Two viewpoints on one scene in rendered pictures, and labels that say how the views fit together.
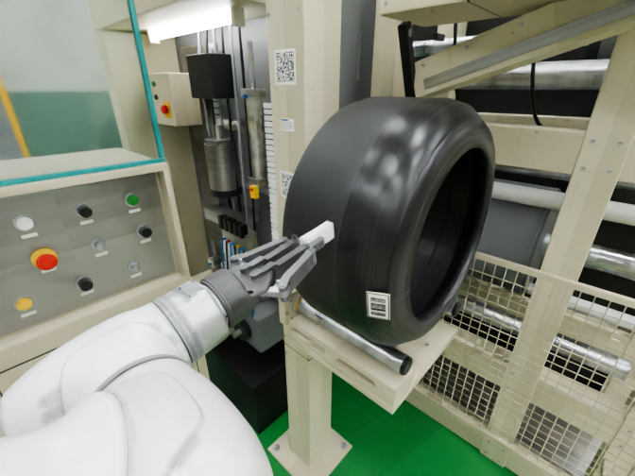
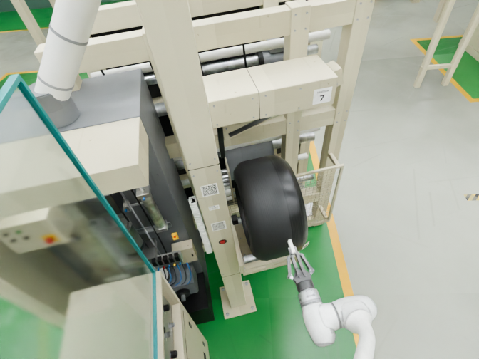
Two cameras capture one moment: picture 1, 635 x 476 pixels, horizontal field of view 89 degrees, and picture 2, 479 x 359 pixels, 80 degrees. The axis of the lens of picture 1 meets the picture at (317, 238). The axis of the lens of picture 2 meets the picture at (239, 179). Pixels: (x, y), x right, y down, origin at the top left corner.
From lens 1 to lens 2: 1.21 m
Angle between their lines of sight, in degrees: 46
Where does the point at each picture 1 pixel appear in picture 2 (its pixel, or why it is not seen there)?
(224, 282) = (309, 283)
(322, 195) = (279, 233)
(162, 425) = (361, 305)
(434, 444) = not seen: hidden behind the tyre
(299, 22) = (218, 174)
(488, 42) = not seen: hidden behind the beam
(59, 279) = not seen: outside the picture
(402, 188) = (304, 216)
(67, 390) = (333, 326)
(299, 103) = (222, 199)
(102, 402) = (356, 312)
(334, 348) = (271, 262)
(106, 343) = (325, 315)
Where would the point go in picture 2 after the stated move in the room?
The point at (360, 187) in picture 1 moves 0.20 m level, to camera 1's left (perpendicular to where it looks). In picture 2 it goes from (294, 224) to (272, 258)
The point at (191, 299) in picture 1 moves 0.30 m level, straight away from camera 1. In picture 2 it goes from (314, 294) to (243, 285)
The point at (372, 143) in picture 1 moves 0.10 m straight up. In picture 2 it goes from (286, 208) to (287, 194)
